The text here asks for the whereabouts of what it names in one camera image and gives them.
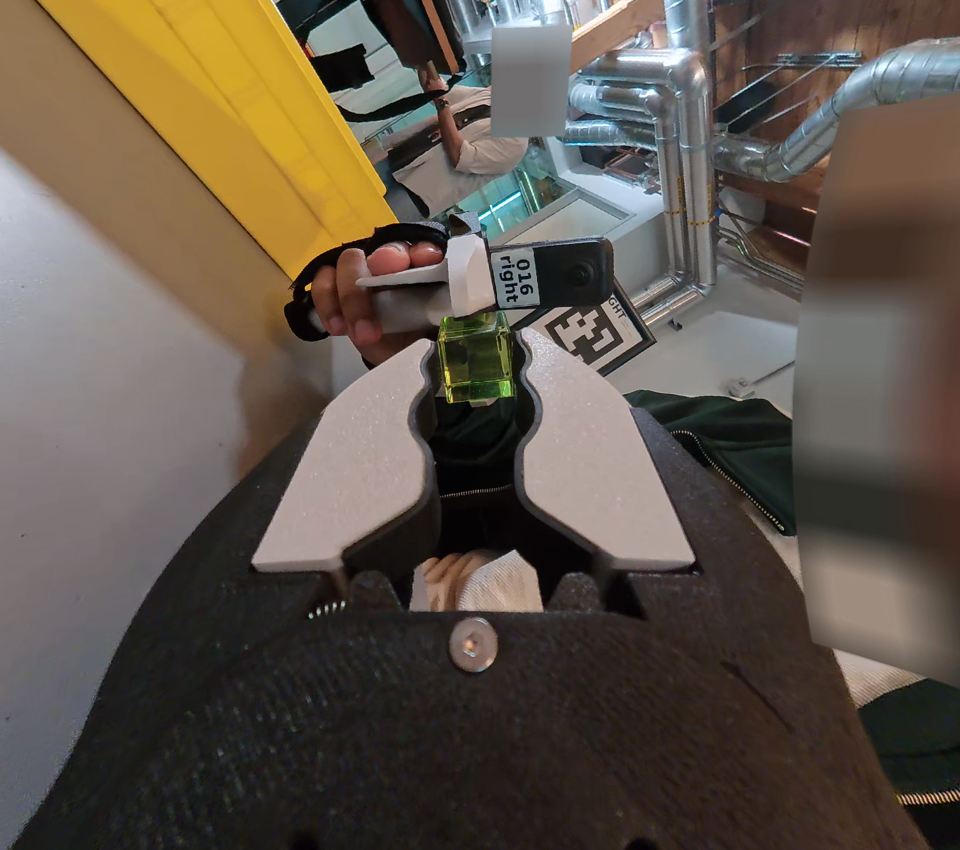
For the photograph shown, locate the yellow plastic bin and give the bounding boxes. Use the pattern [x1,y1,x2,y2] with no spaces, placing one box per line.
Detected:
[0,0,399,274]

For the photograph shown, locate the framed marker sign on stand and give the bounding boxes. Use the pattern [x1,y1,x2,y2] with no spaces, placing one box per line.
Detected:
[517,291,657,375]

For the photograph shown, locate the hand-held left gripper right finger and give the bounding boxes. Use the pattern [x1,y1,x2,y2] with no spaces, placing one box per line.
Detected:
[516,327,697,592]

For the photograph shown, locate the person's right hand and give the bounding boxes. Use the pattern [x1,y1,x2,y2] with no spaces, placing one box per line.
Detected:
[311,242,451,367]

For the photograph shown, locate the white trousers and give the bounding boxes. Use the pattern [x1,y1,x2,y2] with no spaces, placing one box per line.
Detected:
[411,548,935,712]

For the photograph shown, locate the dark green zip jacket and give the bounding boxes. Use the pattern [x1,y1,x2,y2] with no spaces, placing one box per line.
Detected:
[427,388,960,850]

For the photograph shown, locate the green transparent cube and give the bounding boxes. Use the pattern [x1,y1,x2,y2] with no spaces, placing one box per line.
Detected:
[435,312,520,406]

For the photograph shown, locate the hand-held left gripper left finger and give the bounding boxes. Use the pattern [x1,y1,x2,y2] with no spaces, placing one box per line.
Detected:
[249,340,444,592]

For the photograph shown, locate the silver ventilation ducts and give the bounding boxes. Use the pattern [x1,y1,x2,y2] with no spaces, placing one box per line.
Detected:
[427,0,960,334]

